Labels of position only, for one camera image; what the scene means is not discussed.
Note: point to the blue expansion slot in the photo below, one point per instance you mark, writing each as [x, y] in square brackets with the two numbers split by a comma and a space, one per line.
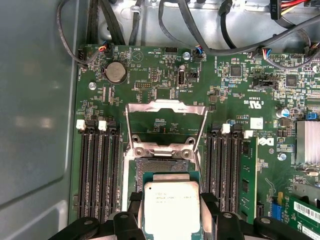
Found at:
[277, 210]

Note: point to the black PC case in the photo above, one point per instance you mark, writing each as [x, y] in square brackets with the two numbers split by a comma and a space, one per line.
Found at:
[37, 100]

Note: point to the silver coin battery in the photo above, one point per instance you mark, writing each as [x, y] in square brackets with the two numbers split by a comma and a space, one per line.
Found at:
[115, 72]

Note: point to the internal USB port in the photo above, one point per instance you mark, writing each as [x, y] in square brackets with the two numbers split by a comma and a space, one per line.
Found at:
[181, 78]

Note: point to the silver finned heat sink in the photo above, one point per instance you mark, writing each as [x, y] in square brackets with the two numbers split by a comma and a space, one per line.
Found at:
[308, 142]

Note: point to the silver capacitor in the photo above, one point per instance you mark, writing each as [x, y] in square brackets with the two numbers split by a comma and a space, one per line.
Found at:
[282, 112]

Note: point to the silver CPU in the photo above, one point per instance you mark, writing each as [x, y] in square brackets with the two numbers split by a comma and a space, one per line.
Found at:
[172, 207]

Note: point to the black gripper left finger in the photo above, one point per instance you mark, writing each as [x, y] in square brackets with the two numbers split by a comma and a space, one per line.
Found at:
[125, 225]

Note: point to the green motherboard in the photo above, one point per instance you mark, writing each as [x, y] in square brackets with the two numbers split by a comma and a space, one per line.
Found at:
[225, 105]

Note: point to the CPU socket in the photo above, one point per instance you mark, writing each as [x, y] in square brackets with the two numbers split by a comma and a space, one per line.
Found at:
[162, 165]

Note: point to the white board label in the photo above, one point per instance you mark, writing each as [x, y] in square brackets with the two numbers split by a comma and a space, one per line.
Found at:
[256, 123]

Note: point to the graphics card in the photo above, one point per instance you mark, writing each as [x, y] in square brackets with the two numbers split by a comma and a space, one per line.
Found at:
[305, 215]

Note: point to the green RAM stick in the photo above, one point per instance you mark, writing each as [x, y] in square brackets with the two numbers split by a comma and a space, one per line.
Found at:
[247, 175]

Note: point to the black power connector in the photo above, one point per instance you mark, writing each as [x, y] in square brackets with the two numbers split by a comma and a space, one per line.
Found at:
[274, 10]

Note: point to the silver board screw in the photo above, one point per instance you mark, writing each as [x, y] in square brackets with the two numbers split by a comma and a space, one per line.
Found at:
[92, 85]
[186, 55]
[282, 157]

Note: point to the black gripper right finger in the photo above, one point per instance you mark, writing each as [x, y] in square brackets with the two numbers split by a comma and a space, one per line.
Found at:
[225, 225]

